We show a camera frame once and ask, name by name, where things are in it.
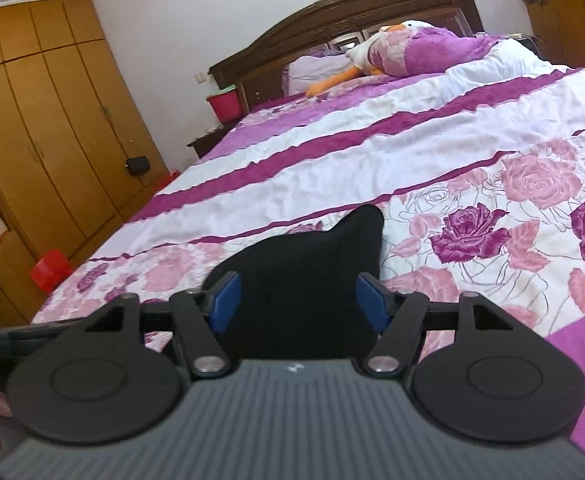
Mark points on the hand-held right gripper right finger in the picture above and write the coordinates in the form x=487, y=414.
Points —
x=372, y=300

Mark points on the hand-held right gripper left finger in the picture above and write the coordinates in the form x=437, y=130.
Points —
x=226, y=300

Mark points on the black sock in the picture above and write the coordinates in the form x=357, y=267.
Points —
x=302, y=285

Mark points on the red plastic chair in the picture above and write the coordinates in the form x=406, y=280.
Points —
x=51, y=271

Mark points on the purple striped floral bedspread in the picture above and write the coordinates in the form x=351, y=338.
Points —
x=372, y=160

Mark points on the dark wooden nightstand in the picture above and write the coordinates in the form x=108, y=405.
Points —
x=210, y=140

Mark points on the small black hanging bag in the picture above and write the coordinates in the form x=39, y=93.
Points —
x=137, y=166

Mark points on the red plastic bucket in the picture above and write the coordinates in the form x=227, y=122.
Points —
x=225, y=105

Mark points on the light wooden wardrobe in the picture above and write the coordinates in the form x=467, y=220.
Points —
x=57, y=135

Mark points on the light purple pillow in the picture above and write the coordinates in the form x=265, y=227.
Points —
x=317, y=72

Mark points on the white goose plush toy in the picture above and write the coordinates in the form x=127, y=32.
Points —
x=372, y=52

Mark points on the folded purple floral quilt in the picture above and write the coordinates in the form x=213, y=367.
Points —
x=422, y=50

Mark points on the dark wooden bed headboard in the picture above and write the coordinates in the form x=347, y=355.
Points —
x=332, y=25

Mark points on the light wooden cabinet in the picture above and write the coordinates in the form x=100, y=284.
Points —
x=572, y=30

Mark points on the white wall socket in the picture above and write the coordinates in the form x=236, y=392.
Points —
x=200, y=78

